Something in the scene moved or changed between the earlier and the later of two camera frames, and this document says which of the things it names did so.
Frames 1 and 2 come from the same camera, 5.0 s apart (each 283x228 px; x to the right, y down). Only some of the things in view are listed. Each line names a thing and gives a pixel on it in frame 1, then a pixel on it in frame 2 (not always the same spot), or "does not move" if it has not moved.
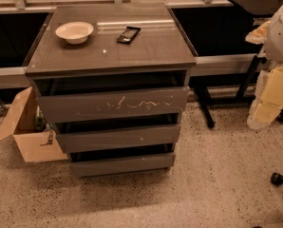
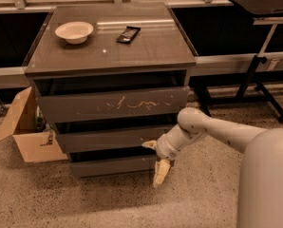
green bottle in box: (40, 122) does not move
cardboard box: (35, 145) does not move
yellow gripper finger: (258, 35) to (150, 143)
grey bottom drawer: (116, 165) does not move
